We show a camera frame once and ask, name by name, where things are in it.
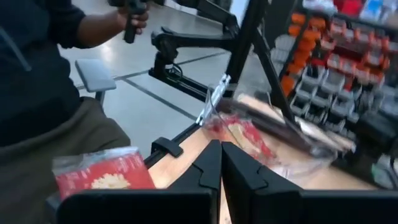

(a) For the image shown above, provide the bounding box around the person's hand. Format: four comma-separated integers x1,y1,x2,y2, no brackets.
116,2,150,35

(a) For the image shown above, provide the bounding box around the person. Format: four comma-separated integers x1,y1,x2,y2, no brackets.
0,0,131,224

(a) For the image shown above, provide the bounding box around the clear plastic container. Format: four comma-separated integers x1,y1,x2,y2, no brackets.
195,73,341,180

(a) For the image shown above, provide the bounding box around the red cracker packet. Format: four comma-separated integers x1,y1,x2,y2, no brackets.
208,113,278,164
52,146,156,200

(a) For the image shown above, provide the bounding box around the black aluminium table frame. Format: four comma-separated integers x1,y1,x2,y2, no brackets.
143,0,315,170

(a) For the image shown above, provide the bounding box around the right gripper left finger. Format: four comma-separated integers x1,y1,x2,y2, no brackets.
57,139,223,224

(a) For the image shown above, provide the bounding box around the orange grey parts bin rack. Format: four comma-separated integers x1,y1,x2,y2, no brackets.
269,0,398,141

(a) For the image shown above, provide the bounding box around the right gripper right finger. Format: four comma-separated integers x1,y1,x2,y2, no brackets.
221,141,398,224

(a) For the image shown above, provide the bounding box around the grey chair armrest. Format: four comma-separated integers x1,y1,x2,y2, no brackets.
74,58,118,108

